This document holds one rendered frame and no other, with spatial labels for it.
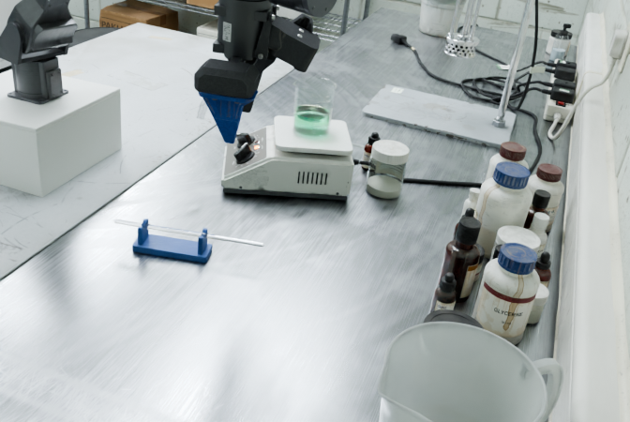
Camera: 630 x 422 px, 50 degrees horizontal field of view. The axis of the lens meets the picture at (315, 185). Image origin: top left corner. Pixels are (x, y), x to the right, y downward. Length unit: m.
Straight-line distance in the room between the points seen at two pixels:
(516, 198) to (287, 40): 0.40
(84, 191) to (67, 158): 0.06
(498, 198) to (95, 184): 0.59
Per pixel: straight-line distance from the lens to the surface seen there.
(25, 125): 1.02
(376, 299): 0.87
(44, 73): 1.09
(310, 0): 0.68
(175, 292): 0.85
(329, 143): 1.05
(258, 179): 1.04
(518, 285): 0.81
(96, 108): 1.11
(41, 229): 0.98
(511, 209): 0.97
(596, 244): 0.90
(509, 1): 3.46
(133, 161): 1.15
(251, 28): 0.74
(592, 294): 0.80
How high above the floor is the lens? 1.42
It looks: 28 degrees down
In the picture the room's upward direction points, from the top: 7 degrees clockwise
